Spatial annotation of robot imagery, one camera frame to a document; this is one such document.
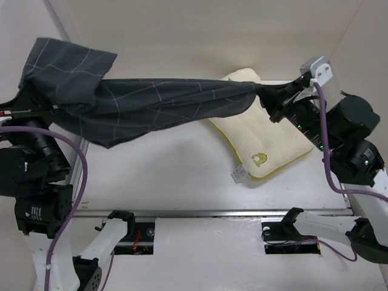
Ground cream yellow-edged pillow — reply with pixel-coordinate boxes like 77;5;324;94
207;67;315;182

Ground dark grey checked pillowcase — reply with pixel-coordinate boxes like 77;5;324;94
18;37;264;149

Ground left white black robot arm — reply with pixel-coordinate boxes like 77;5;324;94
1;102;136;290

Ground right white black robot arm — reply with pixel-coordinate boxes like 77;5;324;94
257;75;387;264

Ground white pillow care label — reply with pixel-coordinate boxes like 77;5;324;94
231;164;249;183

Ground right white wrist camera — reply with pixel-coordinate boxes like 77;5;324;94
299;56;333;87

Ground aluminium front rail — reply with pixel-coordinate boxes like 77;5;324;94
72;207;354;218

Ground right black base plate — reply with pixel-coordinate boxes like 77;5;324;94
261;222;321;255

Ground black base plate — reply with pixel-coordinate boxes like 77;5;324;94
114;222;155;255
261;222;321;255

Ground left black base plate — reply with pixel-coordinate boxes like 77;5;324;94
114;222;155;255

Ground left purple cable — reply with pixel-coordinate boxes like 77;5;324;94
0;125;115;291

